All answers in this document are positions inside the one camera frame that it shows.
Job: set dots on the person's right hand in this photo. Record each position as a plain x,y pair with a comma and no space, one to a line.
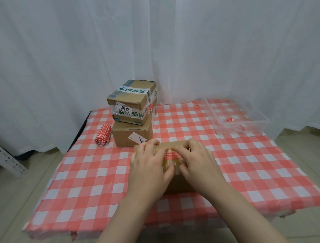
202,172

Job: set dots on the person's left hand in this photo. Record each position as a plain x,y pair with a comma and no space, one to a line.
146,172

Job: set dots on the person's right middle finger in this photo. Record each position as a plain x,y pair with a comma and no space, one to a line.
193,146

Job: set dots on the person's right little finger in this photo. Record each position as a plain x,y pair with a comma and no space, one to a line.
208,155

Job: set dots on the person's right thumb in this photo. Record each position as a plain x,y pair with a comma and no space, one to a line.
184,172

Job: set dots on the person's left middle finger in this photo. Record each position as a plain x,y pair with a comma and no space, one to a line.
153,146

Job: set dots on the person's left little finger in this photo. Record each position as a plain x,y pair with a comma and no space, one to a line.
137,152

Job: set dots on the person's left thumb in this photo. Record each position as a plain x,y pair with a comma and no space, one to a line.
170,174

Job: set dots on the cardboard box with red tape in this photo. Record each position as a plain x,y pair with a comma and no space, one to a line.
178,185

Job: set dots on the person's right forearm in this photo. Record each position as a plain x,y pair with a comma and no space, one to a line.
240,217

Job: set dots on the person's left forearm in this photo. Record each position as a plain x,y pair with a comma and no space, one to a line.
127,220

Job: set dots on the plain cardboard box white label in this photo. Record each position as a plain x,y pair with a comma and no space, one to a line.
125,136

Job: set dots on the red sticker roll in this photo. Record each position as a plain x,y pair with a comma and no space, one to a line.
103,134

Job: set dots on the small red sticker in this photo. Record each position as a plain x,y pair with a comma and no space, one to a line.
230,120

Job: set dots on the red-white checkered tablecloth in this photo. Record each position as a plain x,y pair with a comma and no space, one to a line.
95,175

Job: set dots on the clear plastic bin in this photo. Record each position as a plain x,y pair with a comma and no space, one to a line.
250,125

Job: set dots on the cardboard box with green-white tape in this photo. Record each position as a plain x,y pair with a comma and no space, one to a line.
130,100

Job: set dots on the white curtain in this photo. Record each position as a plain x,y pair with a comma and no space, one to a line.
75,50

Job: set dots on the white perforated metal bracket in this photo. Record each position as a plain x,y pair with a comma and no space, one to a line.
11,162

